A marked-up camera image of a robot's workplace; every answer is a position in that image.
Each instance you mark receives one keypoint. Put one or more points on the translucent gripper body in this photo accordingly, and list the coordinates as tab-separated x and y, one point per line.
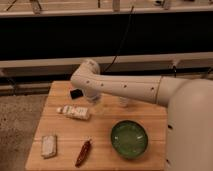
98	108

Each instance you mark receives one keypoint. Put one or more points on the white label bottle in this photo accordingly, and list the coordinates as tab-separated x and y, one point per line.
74	112

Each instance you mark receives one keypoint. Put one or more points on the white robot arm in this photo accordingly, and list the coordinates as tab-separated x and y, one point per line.
189	104

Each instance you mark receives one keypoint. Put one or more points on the green ceramic bowl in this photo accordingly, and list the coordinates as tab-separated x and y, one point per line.
129	139

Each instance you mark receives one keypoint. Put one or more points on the black rectangular block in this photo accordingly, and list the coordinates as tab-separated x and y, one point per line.
76	93

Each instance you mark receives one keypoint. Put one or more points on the wooden board table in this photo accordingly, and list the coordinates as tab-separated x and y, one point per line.
71	135

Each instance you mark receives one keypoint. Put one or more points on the red chili pepper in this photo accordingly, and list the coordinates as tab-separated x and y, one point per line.
83	153

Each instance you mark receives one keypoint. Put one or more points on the white sponge block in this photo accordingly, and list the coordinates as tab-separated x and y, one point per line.
49	146

